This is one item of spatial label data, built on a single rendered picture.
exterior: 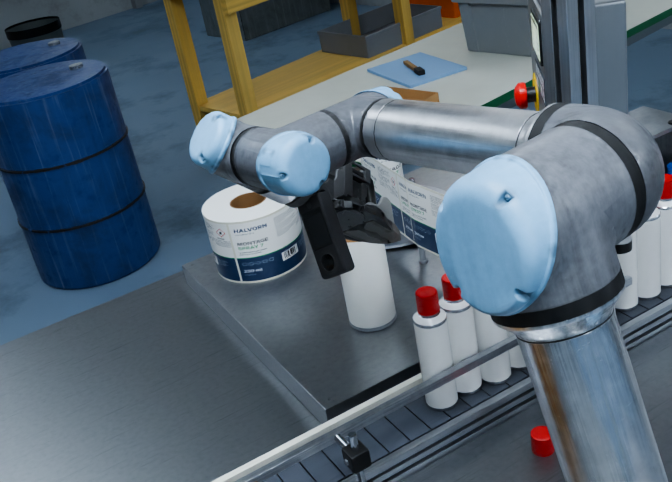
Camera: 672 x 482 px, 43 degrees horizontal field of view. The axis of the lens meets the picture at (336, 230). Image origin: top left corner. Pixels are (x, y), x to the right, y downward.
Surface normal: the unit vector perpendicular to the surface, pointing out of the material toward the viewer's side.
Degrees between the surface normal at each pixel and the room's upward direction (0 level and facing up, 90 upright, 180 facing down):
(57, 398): 0
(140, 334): 0
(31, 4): 90
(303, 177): 84
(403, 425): 0
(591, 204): 67
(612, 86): 90
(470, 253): 83
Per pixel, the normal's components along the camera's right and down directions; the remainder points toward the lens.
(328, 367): -0.17, -0.88
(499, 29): -0.69, 0.51
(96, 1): 0.65, 0.24
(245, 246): -0.12, 0.47
